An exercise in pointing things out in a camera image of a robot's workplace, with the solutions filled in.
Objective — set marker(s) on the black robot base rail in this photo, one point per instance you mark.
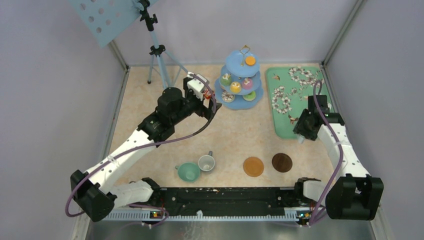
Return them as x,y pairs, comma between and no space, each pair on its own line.
233,203

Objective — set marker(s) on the round orange biscuit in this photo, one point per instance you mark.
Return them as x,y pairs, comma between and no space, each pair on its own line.
250,60

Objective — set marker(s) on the yellow dome cake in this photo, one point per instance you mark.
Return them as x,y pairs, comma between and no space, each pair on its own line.
235,87

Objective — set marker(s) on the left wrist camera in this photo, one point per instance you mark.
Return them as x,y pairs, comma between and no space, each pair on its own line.
196,82

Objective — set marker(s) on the light blue tripod stand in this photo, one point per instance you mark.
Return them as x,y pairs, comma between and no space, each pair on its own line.
157,62

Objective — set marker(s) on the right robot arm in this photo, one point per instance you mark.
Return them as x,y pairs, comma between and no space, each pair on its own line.
351,193

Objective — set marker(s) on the green teacup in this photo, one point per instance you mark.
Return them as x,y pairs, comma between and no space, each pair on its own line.
188,172

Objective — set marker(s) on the green glazed donut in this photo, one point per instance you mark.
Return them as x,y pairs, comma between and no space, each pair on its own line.
250,96

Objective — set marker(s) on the blue perforated board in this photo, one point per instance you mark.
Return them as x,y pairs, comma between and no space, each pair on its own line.
106,19

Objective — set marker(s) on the green dome cake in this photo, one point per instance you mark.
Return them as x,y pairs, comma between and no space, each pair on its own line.
226,79

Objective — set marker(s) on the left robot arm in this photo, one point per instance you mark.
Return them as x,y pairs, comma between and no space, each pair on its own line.
94,190

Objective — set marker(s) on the dark brown saucer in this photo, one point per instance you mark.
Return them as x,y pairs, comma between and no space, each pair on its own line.
282,163

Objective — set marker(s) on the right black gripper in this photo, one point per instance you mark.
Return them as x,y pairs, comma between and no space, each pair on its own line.
300,129

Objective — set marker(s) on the white chocolate drizzle donut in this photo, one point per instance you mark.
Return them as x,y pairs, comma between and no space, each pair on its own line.
227,97

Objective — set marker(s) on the green floral serving tray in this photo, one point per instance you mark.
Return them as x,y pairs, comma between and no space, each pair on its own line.
289,89

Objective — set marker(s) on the blue three-tier cake stand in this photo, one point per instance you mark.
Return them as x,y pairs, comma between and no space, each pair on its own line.
235,65

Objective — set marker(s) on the pink dome cake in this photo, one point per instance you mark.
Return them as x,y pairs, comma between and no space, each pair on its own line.
247,83

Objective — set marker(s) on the white grey teacup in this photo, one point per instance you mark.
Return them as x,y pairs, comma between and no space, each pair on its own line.
206,163

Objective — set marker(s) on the orange saucer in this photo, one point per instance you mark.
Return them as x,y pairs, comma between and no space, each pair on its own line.
253,166

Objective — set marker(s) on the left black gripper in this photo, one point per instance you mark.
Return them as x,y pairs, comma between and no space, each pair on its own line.
207,113

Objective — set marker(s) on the red owl toy block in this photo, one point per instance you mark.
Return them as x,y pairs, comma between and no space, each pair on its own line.
208,94

